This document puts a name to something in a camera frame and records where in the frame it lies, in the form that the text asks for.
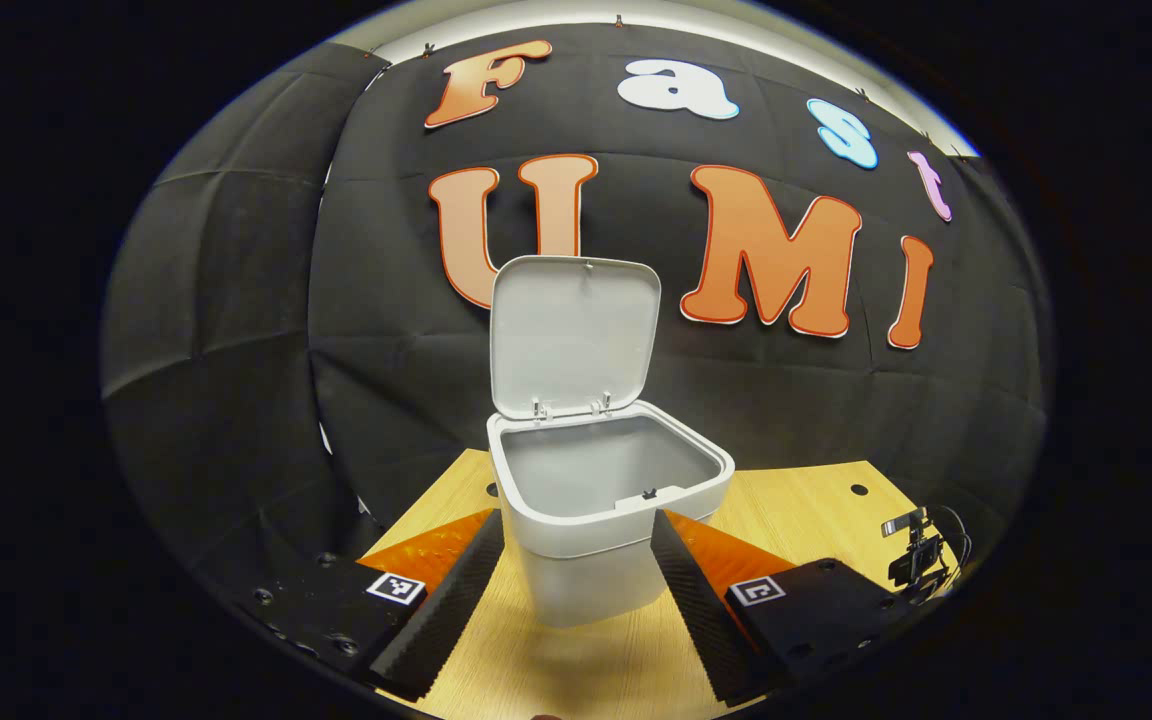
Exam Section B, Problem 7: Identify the white desktop garbage bin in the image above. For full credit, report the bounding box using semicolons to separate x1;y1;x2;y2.
486;254;737;629

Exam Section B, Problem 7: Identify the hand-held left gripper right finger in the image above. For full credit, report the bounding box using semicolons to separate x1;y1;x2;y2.
650;507;912;707

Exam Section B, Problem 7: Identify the wooden desktop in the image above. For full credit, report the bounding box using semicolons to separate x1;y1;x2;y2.
356;448;962;720

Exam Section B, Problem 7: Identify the row of small cloth clips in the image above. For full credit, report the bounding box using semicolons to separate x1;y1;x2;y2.
366;14;967;161

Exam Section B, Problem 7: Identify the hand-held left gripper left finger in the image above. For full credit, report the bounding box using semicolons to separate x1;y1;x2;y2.
234;507;507;703

